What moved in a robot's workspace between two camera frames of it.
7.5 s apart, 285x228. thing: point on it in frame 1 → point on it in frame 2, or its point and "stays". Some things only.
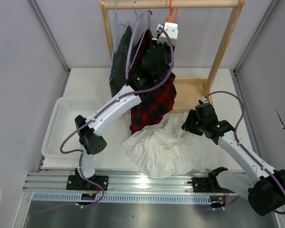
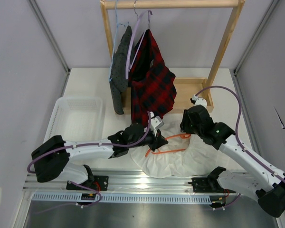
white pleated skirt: (165, 150) stays
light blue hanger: (114, 43) stays
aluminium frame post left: (39, 14) stays
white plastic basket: (61, 124) stays
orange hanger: (174, 13) → (185, 136)
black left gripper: (167, 46) → (157, 141)
